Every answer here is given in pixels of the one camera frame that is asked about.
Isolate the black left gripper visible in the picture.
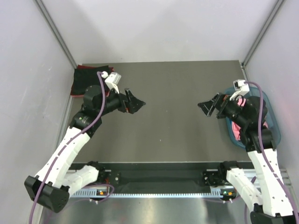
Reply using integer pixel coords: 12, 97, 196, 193
97, 84, 145, 116

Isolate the left aluminium corner post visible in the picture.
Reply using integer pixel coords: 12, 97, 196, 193
33, 0, 77, 69

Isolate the black t shirt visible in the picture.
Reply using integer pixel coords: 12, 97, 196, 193
72, 65, 112, 96

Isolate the right aluminium corner post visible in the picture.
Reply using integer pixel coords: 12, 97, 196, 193
241, 0, 285, 69

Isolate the teal plastic laundry basket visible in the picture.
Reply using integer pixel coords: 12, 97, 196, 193
226, 87, 281, 149

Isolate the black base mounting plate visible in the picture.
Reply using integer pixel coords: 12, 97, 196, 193
98, 162, 246, 194

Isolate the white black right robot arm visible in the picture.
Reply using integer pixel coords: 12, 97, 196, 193
198, 93, 299, 224

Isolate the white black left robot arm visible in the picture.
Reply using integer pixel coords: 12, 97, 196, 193
24, 85, 145, 213

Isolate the folded dark red t shirt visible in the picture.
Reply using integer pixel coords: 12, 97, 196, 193
70, 64, 115, 97

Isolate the grey slotted cable duct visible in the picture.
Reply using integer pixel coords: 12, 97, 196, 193
71, 188, 237, 199

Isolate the aluminium corner post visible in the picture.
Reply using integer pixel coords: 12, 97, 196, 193
33, 0, 77, 69
241, 0, 285, 69

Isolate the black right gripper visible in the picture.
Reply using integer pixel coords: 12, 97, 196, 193
198, 92, 249, 127

